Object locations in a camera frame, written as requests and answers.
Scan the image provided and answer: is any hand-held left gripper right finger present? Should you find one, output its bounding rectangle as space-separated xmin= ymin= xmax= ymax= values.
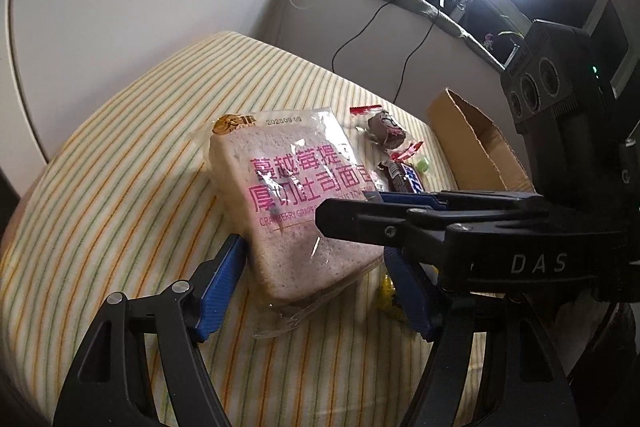
xmin=383 ymin=251 xmax=572 ymax=427

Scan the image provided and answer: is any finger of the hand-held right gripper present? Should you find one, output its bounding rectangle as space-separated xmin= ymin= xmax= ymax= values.
xmin=362 ymin=190 xmax=551 ymax=215
xmin=315 ymin=198 xmax=502 ymax=266

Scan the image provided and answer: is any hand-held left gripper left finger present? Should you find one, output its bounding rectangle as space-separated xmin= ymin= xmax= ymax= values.
xmin=52 ymin=234 xmax=249 ymax=427

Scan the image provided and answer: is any yellow snack packet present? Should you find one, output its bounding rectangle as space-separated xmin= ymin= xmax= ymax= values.
xmin=375 ymin=272 xmax=408 ymax=323

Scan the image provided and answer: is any blue chocolate bar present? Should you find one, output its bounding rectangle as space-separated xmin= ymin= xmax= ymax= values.
xmin=376 ymin=159 xmax=426 ymax=194

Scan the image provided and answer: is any red green candy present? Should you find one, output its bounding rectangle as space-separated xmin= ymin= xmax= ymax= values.
xmin=387 ymin=141 xmax=432 ymax=172

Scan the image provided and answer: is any brown cake packet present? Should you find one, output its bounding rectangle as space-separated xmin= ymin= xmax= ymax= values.
xmin=348 ymin=104 xmax=408 ymax=152

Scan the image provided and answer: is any cardboard box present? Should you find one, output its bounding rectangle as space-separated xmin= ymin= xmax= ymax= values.
xmin=426 ymin=87 xmax=533 ymax=195

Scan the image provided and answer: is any sliced bread packet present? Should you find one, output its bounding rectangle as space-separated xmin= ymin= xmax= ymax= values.
xmin=192 ymin=106 xmax=396 ymax=340

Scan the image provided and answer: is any white framed window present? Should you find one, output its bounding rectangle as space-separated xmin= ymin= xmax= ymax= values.
xmin=345 ymin=0 xmax=640 ymax=98

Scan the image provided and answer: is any striped bed sheet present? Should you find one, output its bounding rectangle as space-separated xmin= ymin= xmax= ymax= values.
xmin=0 ymin=31 xmax=501 ymax=427

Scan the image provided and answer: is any black power cable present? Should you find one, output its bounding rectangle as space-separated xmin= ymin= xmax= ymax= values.
xmin=392 ymin=0 xmax=451 ymax=104
xmin=331 ymin=0 xmax=408 ymax=72

